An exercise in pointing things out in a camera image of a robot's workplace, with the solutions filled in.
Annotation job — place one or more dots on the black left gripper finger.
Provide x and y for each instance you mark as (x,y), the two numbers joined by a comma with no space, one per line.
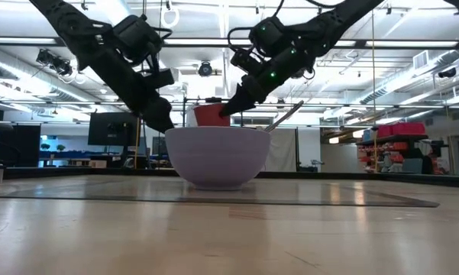
(164,114)
(149,114)

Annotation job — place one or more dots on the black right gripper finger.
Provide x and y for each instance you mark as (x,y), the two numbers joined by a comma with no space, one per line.
(238,97)
(238,107)

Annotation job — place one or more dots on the orange plastic cup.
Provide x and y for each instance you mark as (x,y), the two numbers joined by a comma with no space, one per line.
(212,116)

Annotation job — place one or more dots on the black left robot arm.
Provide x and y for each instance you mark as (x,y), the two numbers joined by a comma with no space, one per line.
(80,30)

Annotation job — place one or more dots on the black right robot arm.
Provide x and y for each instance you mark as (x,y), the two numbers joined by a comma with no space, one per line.
(347,15)

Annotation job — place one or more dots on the white pillar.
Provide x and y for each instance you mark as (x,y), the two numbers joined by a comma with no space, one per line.
(189,116)

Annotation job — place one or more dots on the small dark monitor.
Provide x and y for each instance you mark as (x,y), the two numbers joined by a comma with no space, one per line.
(159,145)

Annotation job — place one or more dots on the black monitor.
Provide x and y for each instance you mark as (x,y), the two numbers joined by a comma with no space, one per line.
(110,130)

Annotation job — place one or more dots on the lavender bowl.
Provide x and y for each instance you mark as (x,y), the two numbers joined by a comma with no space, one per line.
(217,156)

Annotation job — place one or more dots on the white hanging screen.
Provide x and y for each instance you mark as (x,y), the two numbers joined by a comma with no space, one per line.
(282,153)

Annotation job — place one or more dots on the clear mat with black border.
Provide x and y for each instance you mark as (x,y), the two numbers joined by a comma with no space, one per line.
(214,200)

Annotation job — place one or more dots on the red storage bin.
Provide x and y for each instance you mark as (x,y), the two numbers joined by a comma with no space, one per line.
(401,129)

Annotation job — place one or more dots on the dark partition panel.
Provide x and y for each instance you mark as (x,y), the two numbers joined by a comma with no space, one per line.
(15,145)

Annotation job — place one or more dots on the shelf with orange bins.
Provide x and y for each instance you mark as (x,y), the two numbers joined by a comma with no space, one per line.
(397,153)

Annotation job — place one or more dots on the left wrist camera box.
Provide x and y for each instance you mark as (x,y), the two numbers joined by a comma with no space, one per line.
(160,79)

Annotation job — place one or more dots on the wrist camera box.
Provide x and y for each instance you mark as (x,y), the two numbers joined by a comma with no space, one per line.
(160,79)
(246,61)

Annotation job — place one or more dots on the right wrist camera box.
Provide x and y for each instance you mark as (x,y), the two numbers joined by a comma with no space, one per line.
(246,61)

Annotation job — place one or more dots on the black ceiling camera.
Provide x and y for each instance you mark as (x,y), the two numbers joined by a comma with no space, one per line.
(55,63)
(205,69)

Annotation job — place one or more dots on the black dome security camera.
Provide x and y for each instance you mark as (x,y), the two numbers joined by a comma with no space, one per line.
(447,72)

